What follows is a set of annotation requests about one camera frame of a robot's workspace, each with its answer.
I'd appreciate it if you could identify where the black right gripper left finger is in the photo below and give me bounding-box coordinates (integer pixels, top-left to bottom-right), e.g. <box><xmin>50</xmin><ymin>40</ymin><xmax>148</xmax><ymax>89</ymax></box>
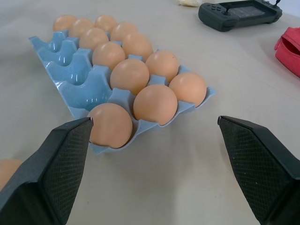
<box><xmin>0</xmin><ymin>117</ymin><xmax>94</xmax><ymax>225</ymax></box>

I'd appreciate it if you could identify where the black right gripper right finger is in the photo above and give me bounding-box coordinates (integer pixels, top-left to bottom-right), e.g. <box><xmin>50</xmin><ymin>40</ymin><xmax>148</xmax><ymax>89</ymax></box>
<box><xmin>217</xmin><ymin>115</ymin><xmax>300</xmax><ymax>225</ymax></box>

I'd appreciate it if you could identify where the blue plastic egg tray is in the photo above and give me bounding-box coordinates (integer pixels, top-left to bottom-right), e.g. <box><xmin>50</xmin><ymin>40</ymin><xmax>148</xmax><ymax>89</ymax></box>
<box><xmin>28</xmin><ymin>30</ymin><xmax>217</xmax><ymax>155</ymax></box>

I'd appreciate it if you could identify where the brown egg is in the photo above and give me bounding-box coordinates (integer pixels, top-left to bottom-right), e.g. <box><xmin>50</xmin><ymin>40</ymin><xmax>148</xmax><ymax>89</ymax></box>
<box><xmin>110</xmin><ymin>59</ymin><xmax>150</xmax><ymax>95</ymax></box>
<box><xmin>92</xmin><ymin>41</ymin><xmax>126</xmax><ymax>70</ymax></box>
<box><xmin>79</xmin><ymin>27</ymin><xmax>110</xmax><ymax>51</ymax></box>
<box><xmin>94</xmin><ymin>15</ymin><xmax>119</xmax><ymax>33</ymax></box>
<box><xmin>68</xmin><ymin>18</ymin><xmax>95</xmax><ymax>38</ymax></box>
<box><xmin>145</xmin><ymin>50</ymin><xmax>180</xmax><ymax>81</ymax></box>
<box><xmin>121</xmin><ymin>32</ymin><xmax>154</xmax><ymax>61</ymax></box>
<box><xmin>168</xmin><ymin>72</ymin><xmax>207</xmax><ymax>106</ymax></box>
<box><xmin>87</xmin><ymin>103</ymin><xmax>134</xmax><ymax>149</ymax></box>
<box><xmin>110</xmin><ymin>22</ymin><xmax>139</xmax><ymax>42</ymax></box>
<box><xmin>0</xmin><ymin>159</ymin><xmax>23</xmax><ymax>192</ymax></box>
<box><xmin>52</xmin><ymin>15</ymin><xmax>78</xmax><ymax>32</ymax></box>
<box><xmin>133</xmin><ymin>84</ymin><xmax>178</xmax><ymax>125</ymax></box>

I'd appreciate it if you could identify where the red fabric pouch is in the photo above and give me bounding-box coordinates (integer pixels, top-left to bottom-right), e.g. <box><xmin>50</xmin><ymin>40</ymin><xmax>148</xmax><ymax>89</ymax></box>
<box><xmin>274</xmin><ymin>26</ymin><xmax>300</xmax><ymax>78</ymax></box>

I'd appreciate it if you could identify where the black handheld remote controller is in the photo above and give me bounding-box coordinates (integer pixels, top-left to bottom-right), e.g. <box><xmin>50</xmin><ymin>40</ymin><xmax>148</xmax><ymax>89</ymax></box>
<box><xmin>198</xmin><ymin>0</ymin><xmax>283</xmax><ymax>32</ymax></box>

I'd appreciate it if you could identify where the pale crumpled plastic bag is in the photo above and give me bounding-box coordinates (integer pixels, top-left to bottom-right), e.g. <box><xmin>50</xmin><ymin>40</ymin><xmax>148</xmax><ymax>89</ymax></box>
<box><xmin>176</xmin><ymin>0</ymin><xmax>203</xmax><ymax>7</ymax></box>

